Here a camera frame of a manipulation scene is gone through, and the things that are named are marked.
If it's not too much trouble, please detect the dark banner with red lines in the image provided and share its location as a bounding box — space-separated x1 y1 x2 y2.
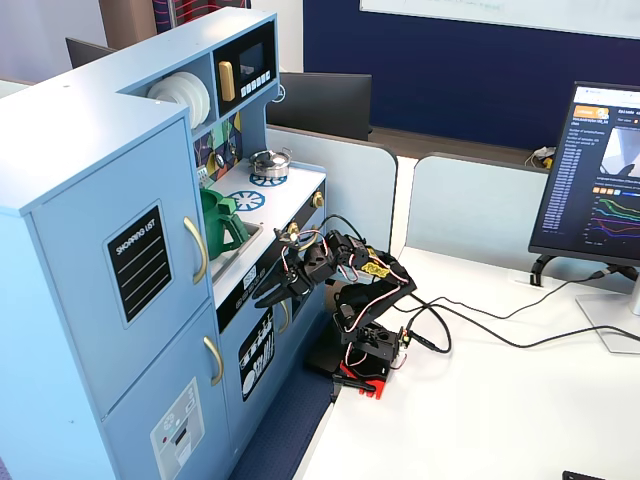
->
152 0 251 34

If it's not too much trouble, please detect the silver monitor stand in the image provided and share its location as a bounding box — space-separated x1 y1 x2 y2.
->
575 269 640 356

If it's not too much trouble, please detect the brown wooden door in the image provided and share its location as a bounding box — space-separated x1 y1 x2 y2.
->
98 0 156 50

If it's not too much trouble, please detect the small dark switched-off monitor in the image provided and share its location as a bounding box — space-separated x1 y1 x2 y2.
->
64 37 119 70

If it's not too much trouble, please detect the large dark switched-off monitor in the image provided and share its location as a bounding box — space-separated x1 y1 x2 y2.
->
267 72 374 142

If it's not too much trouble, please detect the blue shopping list cabinet door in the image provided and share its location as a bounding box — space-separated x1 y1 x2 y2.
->
29 115 214 420

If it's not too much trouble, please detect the red robot base clamp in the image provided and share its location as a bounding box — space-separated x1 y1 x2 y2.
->
332 362 391 401

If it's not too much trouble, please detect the long black table cable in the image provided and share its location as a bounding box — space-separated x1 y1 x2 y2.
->
409 299 640 356

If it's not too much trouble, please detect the black cable to monitor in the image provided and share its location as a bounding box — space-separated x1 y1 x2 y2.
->
399 267 640 326

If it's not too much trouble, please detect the small metal pot with lid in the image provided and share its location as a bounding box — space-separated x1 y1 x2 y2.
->
248 147 294 179

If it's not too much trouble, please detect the lit computer monitor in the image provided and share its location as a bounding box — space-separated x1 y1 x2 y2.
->
528 81 640 266

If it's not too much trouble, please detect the blue dishwasher door black print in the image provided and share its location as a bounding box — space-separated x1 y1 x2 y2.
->
219 294 296 451

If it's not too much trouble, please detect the white yellow cable bundle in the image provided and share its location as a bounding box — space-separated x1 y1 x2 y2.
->
524 144 559 169

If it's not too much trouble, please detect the white whiteboard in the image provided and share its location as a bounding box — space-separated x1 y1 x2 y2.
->
358 0 640 39

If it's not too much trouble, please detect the blue ice dispenser cabinet door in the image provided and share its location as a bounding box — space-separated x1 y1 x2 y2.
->
102 299 237 480

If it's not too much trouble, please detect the black microwave door gold handle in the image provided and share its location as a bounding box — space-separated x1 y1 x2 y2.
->
213 22 279 119

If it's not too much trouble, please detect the light blue toy kitchen cabinet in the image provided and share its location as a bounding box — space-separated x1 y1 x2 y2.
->
0 7 329 480

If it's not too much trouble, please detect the stack of white plates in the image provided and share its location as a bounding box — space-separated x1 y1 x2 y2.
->
176 72 212 129

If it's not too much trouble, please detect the flat black device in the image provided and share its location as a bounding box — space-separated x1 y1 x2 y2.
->
562 470 640 480

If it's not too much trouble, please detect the black base block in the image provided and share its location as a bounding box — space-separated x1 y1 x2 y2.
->
305 344 346 379

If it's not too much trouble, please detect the silver toy sink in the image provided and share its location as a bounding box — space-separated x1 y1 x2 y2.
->
209 219 264 296

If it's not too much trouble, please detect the navy blue fabric panel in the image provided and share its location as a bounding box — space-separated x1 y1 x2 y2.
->
229 372 336 480

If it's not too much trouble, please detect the grey desk divider panel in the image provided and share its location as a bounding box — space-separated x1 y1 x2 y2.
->
265 123 400 261
407 152 554 274

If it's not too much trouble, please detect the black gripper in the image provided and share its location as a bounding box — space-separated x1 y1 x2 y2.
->
253 242 335 307

